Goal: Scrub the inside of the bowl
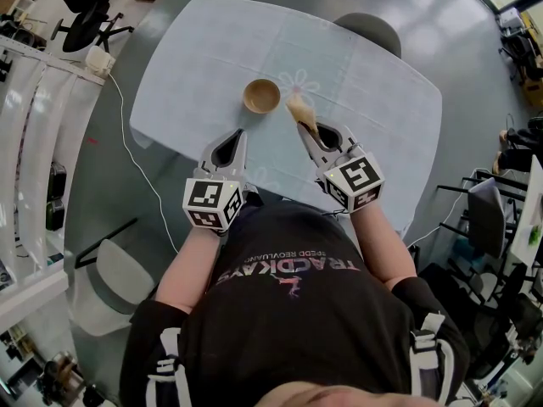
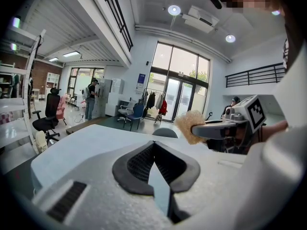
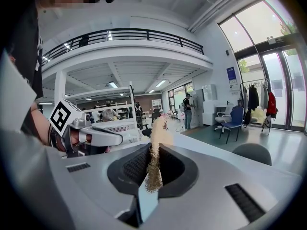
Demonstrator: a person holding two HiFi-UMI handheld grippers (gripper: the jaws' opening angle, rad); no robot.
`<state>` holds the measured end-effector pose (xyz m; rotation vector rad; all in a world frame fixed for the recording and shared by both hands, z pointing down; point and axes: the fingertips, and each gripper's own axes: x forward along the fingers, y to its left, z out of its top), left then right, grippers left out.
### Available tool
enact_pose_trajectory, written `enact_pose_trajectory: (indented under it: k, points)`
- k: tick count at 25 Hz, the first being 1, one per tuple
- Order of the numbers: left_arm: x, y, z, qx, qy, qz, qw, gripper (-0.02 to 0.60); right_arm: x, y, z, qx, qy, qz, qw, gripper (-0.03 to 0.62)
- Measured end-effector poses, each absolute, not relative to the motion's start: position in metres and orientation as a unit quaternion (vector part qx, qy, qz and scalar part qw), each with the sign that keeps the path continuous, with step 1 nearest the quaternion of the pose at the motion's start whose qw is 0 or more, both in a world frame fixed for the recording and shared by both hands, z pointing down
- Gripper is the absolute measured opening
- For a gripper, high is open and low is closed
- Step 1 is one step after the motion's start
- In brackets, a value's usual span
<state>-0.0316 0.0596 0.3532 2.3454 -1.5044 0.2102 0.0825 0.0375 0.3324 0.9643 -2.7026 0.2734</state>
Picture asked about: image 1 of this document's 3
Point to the white boxy machine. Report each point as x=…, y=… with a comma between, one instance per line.
x=510, y=17

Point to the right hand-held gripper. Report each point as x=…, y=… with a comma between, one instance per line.
x=354, y=180

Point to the light blue flowered tablecloth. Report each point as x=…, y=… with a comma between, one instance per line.
x=212, y=57

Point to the black office swivel chair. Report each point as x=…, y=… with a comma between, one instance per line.
x=85, y=19

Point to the light grey chair black frame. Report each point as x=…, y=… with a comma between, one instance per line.
x=114, y=278

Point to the black mesh office chair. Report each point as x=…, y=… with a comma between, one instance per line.
x=449, y=282

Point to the small green plant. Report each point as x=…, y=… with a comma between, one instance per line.
x=534, y=235

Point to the beige sponge cloth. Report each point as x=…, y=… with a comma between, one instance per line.
x=302, y=110

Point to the brown bowl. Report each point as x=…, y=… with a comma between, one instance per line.
x=261, y=96

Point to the white box device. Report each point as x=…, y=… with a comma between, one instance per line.
x=99, y=59

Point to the black storage case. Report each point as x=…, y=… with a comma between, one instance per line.
x=58, y=180
x=55, y=214

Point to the grey backrest chair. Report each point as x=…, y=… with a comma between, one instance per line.
x=485, y=223

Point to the white side table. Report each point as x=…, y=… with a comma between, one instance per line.
x=528, y=210

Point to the person's right forearm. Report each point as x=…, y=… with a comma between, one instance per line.
x=377, y=248

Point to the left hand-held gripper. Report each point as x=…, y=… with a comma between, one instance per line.
x=210, y=199

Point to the person's black printed t-shirt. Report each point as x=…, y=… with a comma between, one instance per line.
x=275, y=333

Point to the person's face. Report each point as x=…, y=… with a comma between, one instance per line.
x=348, y=397

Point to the white workbench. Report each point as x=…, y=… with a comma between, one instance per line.
x=38, y=121

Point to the person's left forearm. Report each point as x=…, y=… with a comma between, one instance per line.
x=186, y=269

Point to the dark grey round chair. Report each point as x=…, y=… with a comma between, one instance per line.
x=373, y=30

